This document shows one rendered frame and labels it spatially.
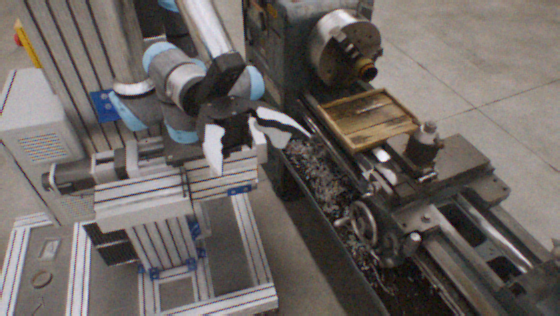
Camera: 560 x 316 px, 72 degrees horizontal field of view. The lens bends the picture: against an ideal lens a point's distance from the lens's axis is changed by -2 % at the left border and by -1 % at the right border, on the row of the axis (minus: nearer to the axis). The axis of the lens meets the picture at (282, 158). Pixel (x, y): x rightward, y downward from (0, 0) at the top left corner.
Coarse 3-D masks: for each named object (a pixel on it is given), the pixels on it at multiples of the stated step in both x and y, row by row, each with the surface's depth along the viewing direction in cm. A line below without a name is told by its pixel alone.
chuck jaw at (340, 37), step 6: (336, 30) 154; (336, 36) 155; (342, 36) 153; (342, 42) 153; (348, 42) 154; (342, 48) 157; (348, 48) 155; (354, 48) 155; (348, 54) 156; (354, 54) 156; (354, 60) 157
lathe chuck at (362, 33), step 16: (336, 16) 158; (352, 16) 157; (320, 32) 158; (352, 32) 157; (368, 32) 160; (320, 48) 157; (336, 48) 159; (320, 64) 161; (336, 64) 165; (352, 80) 175
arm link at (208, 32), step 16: (176, 0) 77; (192, 0) 76; (208, 0) 77; (192, 16) 77; (208, 16) 77; (192, 32) 78; (208, 32) 77; (224, 32) 79; (208, 48) 78; (224, 48) 78; (208, 64) 79; (240, 80) 79; (256, 80) 81; (240, 96) 80; (256, 96) 82
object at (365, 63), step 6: (360, 60) 156; (366, 60) 155; (372, 60) 159; (354, 66) 157; (360, 66) 155; (366, 66) 154; (372, 66) 154; (354, 72) 159; (360, 72) 156; (366, 72) 154; (372, 72) 159; (360, 78) 158; (366, 78) 160; (372, 78) 158
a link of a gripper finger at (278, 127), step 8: (256, 112) 59; (264, 112) 58; (272, 112) 59; (256, 120) 59; (264, 120) 57; (272, 120) 57; (280, 120) 57; (288, 120) 57; (256, 128) 61; (264, 128) 60; (272, 128) 59; (280, 128) 58; (288, 128) 57; (296, 128) 56; (272, 136) 61; (280, 136) 60; (288, 136) 59; (296, 136) 57; (304, 136) 57; (280, 144) 61
